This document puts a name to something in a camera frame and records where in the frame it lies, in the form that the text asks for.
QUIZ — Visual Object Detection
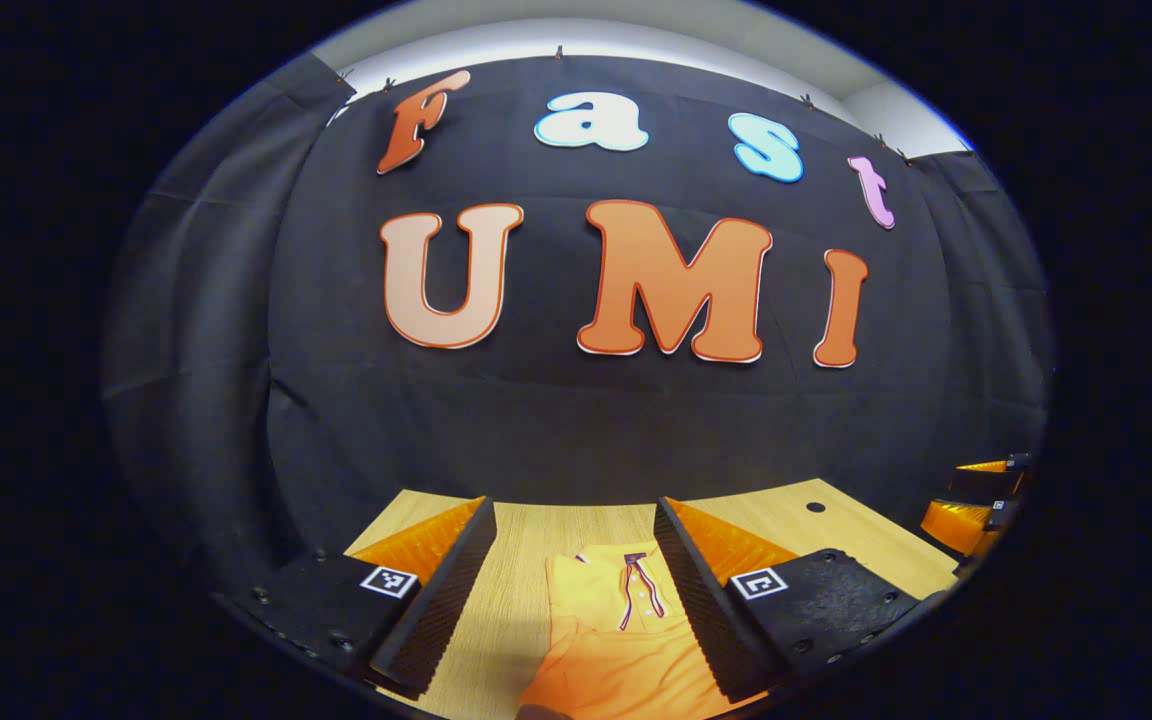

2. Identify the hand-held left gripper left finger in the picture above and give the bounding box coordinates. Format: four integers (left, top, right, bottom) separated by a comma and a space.
221, 495, 499, 701

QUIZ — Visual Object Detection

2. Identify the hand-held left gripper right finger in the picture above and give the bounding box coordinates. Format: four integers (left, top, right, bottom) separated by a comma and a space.
653, 495, 927, 704

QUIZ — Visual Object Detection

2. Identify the orange T-shirt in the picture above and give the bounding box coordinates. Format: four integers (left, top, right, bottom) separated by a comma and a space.
516, 542, 767, 720

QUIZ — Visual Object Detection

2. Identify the black backdrop cloth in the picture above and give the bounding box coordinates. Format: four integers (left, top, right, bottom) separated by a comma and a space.
101, 55, 1055, 591

